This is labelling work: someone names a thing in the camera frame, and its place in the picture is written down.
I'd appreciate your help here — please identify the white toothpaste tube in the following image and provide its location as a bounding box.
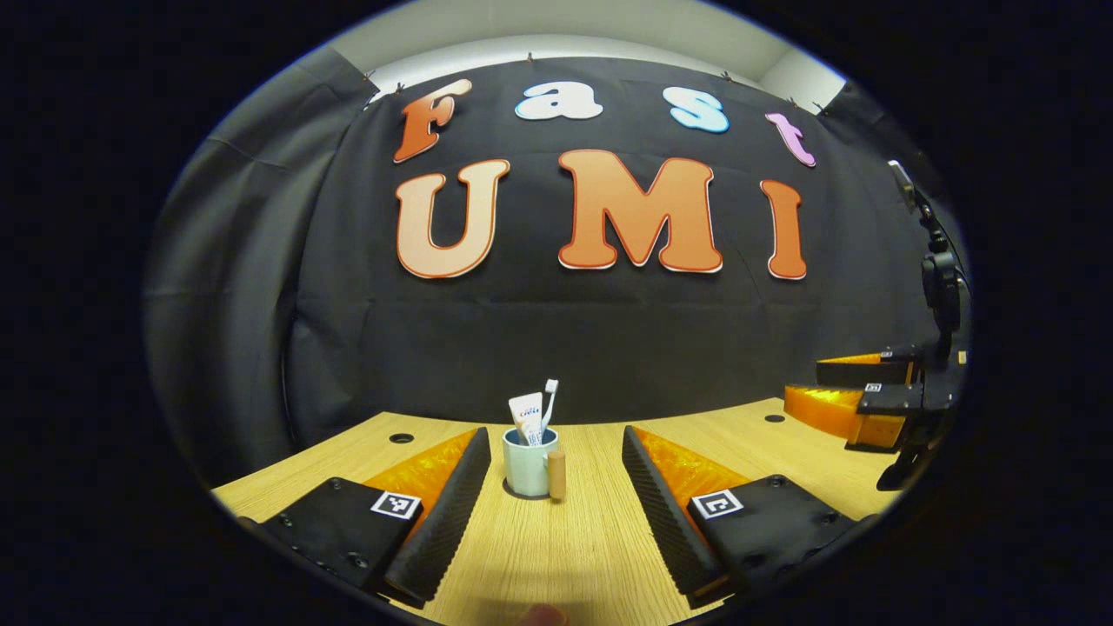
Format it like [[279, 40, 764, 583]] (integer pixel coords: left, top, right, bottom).
[[509, 392, 544, 446]]

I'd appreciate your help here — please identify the pale green cup wooden handle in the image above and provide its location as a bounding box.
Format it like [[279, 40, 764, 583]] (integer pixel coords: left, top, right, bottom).
[[502, 426, 568, 502]]

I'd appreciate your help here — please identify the black backdrop cloth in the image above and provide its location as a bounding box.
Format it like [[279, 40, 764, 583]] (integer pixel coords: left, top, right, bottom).
[[143, 45, 970, 488]]

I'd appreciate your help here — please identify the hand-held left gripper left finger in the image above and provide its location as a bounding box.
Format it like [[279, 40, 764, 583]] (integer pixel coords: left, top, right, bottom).
[[261, 426, 492, 609]]

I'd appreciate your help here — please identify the wooden desktop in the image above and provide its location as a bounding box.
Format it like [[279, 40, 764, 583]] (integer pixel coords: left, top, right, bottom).
[[211, 397, 905, 626]]

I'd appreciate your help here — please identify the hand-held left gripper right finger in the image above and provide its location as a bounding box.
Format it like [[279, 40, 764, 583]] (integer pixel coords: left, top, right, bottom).
[[622, 425, 870, 609]]

